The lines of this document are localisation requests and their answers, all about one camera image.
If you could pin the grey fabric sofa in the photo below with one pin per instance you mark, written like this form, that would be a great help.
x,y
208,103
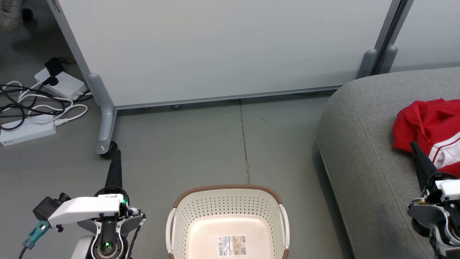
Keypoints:
x,y
366,162

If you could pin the long grey partition foot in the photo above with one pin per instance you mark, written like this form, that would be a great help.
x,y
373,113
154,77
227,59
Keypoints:
x,y
104,118

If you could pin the black chair castor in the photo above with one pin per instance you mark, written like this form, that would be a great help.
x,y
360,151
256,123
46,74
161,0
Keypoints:
x,y
27,13

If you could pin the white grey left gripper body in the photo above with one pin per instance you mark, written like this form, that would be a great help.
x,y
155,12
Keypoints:
x,y
86,210

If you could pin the black power adapter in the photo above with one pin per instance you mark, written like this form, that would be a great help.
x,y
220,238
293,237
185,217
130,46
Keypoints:
x,y
54,66

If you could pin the light knitted shoe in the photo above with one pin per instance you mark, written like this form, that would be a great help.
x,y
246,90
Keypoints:
x,y
10,14

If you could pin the red garment with white stripes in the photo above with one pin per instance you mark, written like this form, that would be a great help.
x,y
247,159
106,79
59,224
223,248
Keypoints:
x,y
431,126

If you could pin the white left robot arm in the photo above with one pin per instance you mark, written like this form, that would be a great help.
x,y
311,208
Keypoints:
x,y
82,250

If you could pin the long white power strip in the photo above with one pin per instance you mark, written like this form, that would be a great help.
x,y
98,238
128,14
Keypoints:
x,y
27,131

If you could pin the black partition castor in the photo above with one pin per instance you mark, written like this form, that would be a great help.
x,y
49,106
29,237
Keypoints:
x,y
109,149

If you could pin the white printed label sticker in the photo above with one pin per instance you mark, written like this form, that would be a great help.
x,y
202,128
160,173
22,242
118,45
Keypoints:
x,y
232,245

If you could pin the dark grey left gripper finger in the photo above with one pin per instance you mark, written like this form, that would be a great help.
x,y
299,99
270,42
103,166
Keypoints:
x,y
115,165

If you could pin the square white power strip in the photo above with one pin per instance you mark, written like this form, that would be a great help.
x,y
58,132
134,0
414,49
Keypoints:
x,y
68,84

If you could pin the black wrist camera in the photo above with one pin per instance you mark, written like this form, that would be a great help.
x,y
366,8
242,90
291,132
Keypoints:
x,y
46,207

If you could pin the wide white partition panel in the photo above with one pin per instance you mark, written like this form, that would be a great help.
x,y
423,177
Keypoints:
x,y
222,46

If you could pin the short grey partition foot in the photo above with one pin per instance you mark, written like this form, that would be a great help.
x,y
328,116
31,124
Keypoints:
x,y
387,59
367,63

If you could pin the black plug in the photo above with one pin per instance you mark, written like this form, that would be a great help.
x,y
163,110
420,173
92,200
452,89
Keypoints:
x,y
51,81

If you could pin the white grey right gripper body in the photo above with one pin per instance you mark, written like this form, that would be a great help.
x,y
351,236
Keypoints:
x,y
445,190

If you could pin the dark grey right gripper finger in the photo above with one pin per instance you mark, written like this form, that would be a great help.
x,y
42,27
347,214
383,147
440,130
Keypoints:
x,y
423,165

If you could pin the cream perforated laundry basket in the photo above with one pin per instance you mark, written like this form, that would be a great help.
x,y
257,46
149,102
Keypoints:
x,y
230,223

